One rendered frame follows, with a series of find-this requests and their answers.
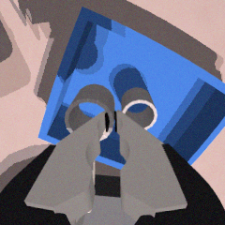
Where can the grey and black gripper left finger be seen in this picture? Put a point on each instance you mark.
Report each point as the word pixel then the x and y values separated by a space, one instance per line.
pixel 58 180

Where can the blue crate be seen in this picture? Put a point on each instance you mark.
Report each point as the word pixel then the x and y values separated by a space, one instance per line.
pixel 190 111

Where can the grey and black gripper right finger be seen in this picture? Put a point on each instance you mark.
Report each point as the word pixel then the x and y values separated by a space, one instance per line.
pixel 157 181

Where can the grey round turntable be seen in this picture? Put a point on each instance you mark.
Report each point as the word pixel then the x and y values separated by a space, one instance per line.
pixel 107 208

